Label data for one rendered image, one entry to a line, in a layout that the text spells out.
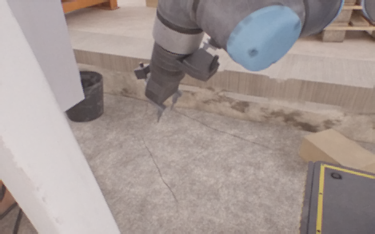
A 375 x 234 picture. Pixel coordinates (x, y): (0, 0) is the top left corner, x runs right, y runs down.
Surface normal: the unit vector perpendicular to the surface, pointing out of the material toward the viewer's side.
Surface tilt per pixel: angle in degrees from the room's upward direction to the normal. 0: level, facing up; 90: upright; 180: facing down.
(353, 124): 75
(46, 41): 90
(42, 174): 80
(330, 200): 0
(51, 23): 90
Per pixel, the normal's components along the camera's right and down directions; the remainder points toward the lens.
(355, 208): -0.02, -0.85
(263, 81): -0.37, 0.51
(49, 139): 0.91, 0.04
